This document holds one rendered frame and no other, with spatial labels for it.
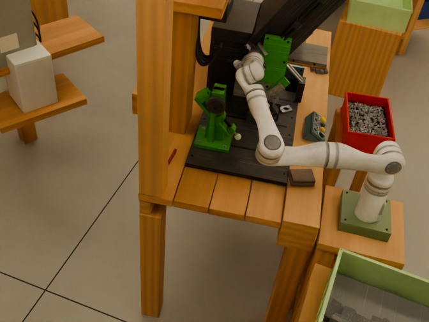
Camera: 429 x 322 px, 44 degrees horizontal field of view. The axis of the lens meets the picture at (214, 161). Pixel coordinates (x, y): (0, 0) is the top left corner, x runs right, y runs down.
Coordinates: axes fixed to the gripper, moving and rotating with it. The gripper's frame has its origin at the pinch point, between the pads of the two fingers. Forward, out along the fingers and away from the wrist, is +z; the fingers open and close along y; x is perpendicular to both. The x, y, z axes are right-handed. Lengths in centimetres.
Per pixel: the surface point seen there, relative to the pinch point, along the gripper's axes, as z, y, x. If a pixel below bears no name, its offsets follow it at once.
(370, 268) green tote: -67, -72, -6
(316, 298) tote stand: -70, -72, 16
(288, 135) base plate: -3.3, -37.8, 8.2
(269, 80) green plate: 3.0, -13.5, 3.3
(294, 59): 14.8, -14.2, -8.9
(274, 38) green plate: 2.8, 0.3, -8.6
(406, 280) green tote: -70, -80, -14
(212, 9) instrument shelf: -39.4, 26.9, -4.1
